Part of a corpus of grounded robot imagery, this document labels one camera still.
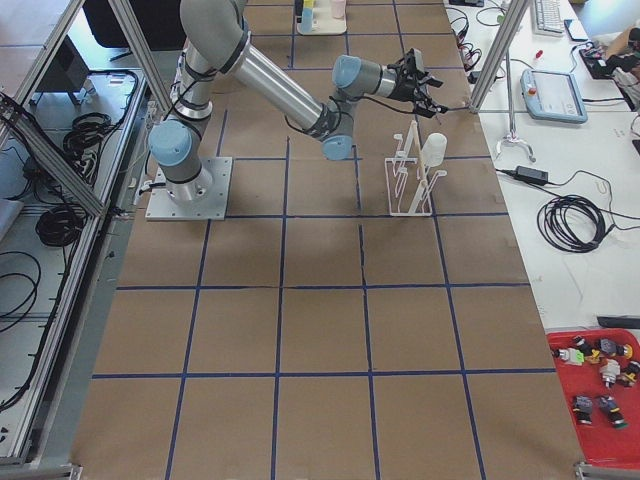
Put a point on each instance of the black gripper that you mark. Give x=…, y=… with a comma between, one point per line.
x=404, y=88

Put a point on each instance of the pale green cup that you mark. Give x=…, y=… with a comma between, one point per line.
x=433, y=150

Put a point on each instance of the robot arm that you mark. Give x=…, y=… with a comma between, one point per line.
x=219, y=42

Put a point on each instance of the pink cup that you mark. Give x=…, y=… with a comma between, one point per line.
x=337, y=8

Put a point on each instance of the blue cup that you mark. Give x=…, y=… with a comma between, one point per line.
x=306, y=23

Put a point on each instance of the teach pendant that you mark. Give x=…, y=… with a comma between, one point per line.
x=553, y=96

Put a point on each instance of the cream plastic tray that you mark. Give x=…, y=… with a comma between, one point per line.
x=323, y=22

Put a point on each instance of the black power adapter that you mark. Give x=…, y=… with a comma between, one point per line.
x=531, y=175

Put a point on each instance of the white keyboard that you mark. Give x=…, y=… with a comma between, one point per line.
x=546, y=17

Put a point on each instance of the seated person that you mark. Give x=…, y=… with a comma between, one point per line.
x=624, y=47

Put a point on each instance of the red parts tray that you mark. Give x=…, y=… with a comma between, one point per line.
x=599, y=374

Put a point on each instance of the white wire cup rack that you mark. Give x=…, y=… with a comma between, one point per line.
x=409, y=184

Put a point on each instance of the aluminium frame post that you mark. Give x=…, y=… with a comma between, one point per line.
x=497, y=52

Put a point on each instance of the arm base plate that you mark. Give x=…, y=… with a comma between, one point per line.
x=204, y=198

